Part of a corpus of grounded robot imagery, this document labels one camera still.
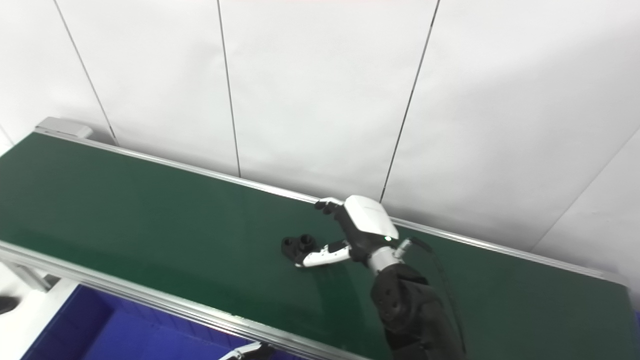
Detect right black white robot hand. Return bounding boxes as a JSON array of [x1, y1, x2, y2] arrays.
[[295, 194, 401, 268]]

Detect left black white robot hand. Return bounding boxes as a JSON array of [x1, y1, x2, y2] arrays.
[[218, 341, 275, 360]]

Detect black flanged machine part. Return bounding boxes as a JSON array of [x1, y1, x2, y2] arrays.
[[280, 233, 318, 266]]

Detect green conveyor belt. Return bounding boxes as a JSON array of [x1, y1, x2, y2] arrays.
[[0, 117, 640, 360], [0, 132, 639, 360]]

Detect blue plastic bin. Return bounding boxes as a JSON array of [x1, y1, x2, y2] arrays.
[[20, 283, 301, 360]]

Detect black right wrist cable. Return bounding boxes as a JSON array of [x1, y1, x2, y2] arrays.
[[400, 236, 469, 353]]

